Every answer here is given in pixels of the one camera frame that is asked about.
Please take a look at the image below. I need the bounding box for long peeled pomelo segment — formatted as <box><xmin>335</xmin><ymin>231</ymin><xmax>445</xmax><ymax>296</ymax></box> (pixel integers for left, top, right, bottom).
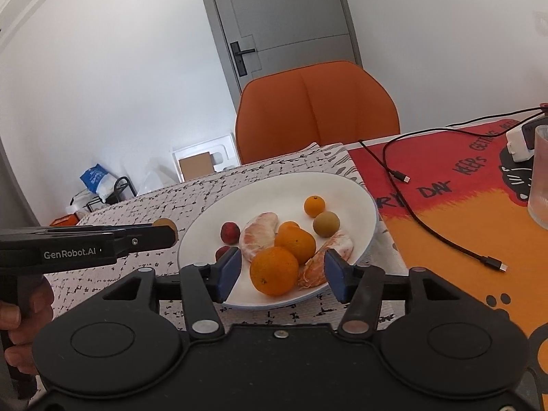
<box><xmin>239</xmin><ymin>212</ymin><xmax>280</xmax><ymax>263</ymax></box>

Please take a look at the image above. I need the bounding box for white plate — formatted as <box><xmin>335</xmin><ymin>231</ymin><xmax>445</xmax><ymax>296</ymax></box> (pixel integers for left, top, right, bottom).
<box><xmin>177</xmin><ymin>172</ymin><xmax>378</xmax><ymax>310</ymax></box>

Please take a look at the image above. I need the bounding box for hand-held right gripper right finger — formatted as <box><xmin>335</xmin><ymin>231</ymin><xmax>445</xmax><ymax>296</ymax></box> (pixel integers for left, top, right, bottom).
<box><xmin>323</xmin><ymin>249</ymin><xmax>465</xmax><ymax>335</ymax></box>

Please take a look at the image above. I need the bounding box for wide peeled pomelo chunk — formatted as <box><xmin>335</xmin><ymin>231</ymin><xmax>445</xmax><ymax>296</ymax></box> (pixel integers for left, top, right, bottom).
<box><xmin>297</xmin><ymin>230</ymin><xmax>354</xmax><ymax>288</ymax></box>

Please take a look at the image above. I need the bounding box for person's left hand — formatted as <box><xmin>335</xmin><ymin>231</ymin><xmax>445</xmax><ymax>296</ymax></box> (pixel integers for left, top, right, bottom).
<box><xmin>0</xmin><ymin>279</ymin><xmax>55</xmax><ymax>376</ymax></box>

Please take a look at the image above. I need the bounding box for tan longan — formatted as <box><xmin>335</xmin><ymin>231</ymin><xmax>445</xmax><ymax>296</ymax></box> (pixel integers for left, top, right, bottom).
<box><xmin>313</xmin><ymin>211</ymin><xmax>340</xmax><ymax>238</ymax></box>
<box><xmin>153</xmin><ymin>218</ymin><xmax>179</xmax><ymax>245</ymax></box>

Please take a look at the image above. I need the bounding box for black door lock handle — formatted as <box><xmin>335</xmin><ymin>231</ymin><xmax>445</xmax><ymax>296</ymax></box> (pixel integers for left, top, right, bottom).
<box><xmin>230</xmin><ymin>42</ymin><xmax>256</xmax><ymax>78</ymax></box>

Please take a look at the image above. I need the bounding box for small round orange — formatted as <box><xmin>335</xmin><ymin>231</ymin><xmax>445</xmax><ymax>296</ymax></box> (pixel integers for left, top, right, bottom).
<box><xmin>304</xmin><ymin>196</ymin><xmax>326</xmax><ymax>218</ymax></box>

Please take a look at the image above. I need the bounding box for orange chair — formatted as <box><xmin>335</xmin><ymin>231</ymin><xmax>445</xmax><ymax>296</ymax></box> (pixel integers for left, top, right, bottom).
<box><xmin>235</xmin><ymin>61</ymin><xmax>401</xmax><ymax>165</ymax></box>

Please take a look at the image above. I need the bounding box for white charger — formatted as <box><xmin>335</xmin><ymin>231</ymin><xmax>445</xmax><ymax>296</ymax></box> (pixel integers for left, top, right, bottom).
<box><xmin>506</xmin><ymin>122</ymin><xmax>548</xmax><ymax>162</ymax></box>

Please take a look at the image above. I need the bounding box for brown cardboard piece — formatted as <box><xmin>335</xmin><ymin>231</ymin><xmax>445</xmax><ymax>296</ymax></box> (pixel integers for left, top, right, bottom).
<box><xmin>178</xmin><ymin>153</ymin><xmax>213</xmax><ymax>182</ymax></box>

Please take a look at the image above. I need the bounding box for white foam tray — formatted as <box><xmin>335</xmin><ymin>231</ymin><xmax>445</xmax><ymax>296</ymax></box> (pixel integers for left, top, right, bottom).
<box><xmin>171</xmin><ymin>134</ymin><xmax>240</xmax><ymax>183</ymax></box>

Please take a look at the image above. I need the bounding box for red orange printed mat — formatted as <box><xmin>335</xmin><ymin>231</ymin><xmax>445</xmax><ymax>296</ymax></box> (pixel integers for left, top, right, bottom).
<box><xmin>347</xmin><ymin>117</ymin><xmax>548</xmax><ymax>411</ymax></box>

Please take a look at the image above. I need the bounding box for large orange with navel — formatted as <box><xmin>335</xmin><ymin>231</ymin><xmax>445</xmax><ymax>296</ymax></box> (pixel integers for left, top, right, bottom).
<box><xmin>249</xmin><ymin>247</ymin><xmax>299</xmax><ymax>297</ymax></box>

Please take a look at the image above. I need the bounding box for clear plastic bag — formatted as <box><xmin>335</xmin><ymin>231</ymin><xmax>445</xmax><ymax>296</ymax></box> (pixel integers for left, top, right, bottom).
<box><xmin>135</xmin><ymin>160</ymin><xmax>180</xmax><ymax>198</ymax></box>

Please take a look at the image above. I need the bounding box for blue plastic bag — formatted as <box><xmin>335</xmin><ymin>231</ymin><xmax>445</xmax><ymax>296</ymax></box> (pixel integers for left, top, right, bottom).
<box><xmin>80</xmin><ymin>163</ymin><xmax>117</xmax><ymax>200</ymax></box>

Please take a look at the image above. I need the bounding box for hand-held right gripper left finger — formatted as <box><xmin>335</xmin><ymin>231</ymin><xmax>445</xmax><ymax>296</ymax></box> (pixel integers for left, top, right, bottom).
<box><xmin>100</xmin><ymin>246</ymin><xmax>243</xmax><ymax>336</ymax></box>

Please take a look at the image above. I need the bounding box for black wire rack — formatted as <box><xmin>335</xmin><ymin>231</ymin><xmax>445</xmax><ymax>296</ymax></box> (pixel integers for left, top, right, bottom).
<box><xmin>86</xmin><ymin>176</ymin><xmax>137</xmax><ymax>212</ymax></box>

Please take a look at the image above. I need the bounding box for black usb cable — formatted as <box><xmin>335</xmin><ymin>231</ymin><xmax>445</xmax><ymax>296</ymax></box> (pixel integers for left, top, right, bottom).
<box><xmin>359</xmin><ymin>139</ymin><xmax>510</xmax><ymax>273</ymax></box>
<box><xmin>382</xmin><ymin>106</ymin><xmax>548</xmax><ymax>183</ymax></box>

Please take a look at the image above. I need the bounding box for grey door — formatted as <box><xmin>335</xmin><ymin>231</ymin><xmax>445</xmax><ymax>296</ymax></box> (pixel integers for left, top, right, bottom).
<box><xmin>195</xmin><ymin>0</ymin><xmax>364</xmax><ymax>95</ymax></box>

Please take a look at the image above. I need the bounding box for large round orange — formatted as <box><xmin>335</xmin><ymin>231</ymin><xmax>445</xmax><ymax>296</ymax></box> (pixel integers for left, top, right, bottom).
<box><xmin>274</xmin><ymin>226</ymin><xmax>316</xmax><ymax>266</ymax></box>

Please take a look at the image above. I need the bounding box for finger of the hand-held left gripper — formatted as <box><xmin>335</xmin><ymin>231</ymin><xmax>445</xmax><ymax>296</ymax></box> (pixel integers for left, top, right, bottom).
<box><xmin>86</xmin><ymin>223</ymin><xmax>157</xmax><ymax>234</ymax></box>
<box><xmin>112</xmin><ymin>225</ymin><xmax>179</xmax><ymax>259</ymax></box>

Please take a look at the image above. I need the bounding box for clear plastic cup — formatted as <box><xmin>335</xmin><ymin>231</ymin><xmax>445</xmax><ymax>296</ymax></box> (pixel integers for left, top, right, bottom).
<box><xmin>527</xmin><ymin>125</ymin><xmax>548</xmax><ymax>225</ymax></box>

